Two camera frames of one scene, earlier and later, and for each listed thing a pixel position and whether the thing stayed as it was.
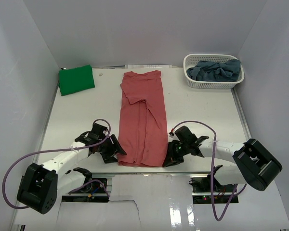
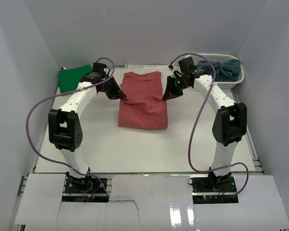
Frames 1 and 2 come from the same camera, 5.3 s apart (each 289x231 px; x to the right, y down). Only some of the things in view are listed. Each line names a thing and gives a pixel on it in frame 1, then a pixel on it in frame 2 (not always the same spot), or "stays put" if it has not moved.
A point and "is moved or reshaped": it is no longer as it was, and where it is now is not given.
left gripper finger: x=114 y=141 to x=113 y=90
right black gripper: x=171 y=158 to x=170 y=92
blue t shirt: x=209 y=70 stays put
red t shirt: x=143 y=131 is moved or reshaped
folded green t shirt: x=74 y=80 stays put
